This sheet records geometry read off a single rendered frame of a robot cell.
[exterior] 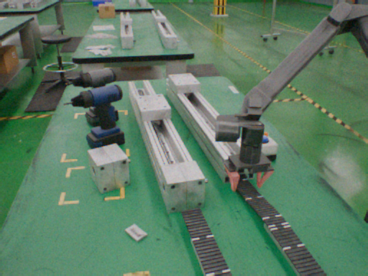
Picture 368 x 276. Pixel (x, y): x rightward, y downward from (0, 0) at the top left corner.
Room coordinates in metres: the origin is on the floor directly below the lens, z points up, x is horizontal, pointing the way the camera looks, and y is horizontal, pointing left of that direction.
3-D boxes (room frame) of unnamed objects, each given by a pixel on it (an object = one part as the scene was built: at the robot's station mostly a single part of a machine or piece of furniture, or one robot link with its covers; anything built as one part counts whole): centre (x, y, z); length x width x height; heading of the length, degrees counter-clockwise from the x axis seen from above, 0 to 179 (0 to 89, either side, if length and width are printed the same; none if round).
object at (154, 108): (1.17, 0.12, 0.87); 0.16 x 0.11 x 0.07; 15
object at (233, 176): (0.77, -0.16, 0.84); 0.07 x 0.07 x 0.09; 15
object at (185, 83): (1.46, 0.00, 0.87); 0.16 x 0.11 x 0.07; 15
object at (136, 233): (0.61, 0.11, 0.78); 0.05 x 0.03 x 0.01; 45
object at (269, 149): (0.98, -0.26, 0.81); 0.10 x 0.08 x 0.06; 105
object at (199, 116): (1.22, -0.07, 0.82); 0.80 x 0.10 x 0.09; 15
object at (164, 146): (1.17, 0.12, 0.82); 0.80 x 0.10 x 0.09; 15
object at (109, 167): (0.84, 0.21, 0.83); 0.11 x 0.10 x 0.10; 120
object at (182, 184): (0.74, -0.01, 0.83); 0.12 x 0.09 x 0.10; 105
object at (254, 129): (0.78, -0.18, 0.97); 0.07 x 0.06 x 0.07; 86
